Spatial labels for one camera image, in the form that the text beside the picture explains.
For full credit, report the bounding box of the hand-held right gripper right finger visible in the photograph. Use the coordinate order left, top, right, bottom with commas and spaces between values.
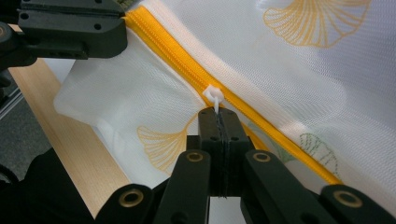
221, 108, 255, 198

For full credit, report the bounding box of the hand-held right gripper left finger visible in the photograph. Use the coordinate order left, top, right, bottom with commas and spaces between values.
186, 106, 224, 197

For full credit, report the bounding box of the white leaf-print mesh laundry bag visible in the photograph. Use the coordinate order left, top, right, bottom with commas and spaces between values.
52, 0, 396, 218

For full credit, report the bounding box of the white board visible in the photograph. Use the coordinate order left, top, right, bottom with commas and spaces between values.
43, 57, 78, 87

